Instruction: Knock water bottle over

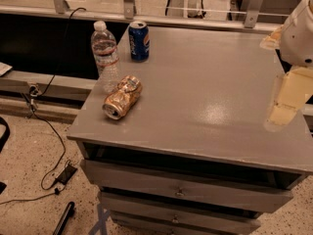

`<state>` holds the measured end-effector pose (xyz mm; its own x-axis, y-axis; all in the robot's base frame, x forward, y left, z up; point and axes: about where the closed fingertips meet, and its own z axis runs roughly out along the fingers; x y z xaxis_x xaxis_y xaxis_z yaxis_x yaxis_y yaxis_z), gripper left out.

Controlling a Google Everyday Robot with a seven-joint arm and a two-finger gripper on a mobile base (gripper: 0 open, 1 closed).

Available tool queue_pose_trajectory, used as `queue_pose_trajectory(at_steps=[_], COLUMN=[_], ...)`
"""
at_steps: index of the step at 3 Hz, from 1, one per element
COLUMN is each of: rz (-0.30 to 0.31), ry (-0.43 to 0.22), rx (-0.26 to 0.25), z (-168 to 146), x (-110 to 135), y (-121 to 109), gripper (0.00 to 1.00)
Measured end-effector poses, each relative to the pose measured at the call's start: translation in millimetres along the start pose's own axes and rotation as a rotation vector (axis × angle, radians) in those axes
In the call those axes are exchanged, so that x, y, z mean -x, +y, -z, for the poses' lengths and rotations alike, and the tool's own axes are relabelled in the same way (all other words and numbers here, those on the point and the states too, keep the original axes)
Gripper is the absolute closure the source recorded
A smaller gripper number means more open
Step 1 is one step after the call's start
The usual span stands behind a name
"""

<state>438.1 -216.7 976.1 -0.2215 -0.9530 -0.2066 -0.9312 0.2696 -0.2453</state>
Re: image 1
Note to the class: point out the clear plastic water bottle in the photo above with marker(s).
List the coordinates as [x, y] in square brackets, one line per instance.
[104, 48]

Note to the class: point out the white paper at left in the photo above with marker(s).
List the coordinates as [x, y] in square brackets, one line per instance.
[4, 68]

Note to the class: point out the black bar on floor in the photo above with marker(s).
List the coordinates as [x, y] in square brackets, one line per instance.
[68, 212]

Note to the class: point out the metal railing frame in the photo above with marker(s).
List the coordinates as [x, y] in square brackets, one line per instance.
[255, 15]

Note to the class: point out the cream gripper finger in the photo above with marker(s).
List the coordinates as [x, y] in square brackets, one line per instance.
[290, 93]
[273, 40]

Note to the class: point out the crushed gold soda can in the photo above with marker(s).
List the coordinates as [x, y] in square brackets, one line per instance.
[127, 92]

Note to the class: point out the blue pepsi can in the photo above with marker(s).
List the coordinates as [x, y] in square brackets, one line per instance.
[139, 41]

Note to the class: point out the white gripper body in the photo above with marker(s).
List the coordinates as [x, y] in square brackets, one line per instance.
[298, 38]

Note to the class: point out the grey drawer cabinet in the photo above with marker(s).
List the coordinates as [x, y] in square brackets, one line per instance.
[192, 156]

